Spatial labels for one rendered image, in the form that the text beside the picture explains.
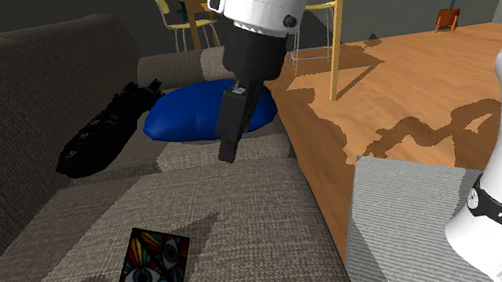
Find black crumpled lump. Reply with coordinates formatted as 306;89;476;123
43;77;176;182

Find grey striped robot stand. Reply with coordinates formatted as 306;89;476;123
328;137;502;282

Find grey-brown fabric sofa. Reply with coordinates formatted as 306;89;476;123
0;0;359;282

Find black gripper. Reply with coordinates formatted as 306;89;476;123
199;11;306;167

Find wooden table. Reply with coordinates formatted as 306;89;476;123
178;0;360;122

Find blue cushion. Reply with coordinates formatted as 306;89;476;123
137;71;282;151

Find colourful eye-print book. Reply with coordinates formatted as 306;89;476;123
101;220;197;282

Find yellow chair with metal legs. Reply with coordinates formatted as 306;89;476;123
283;0;345;65
149;0;223;57

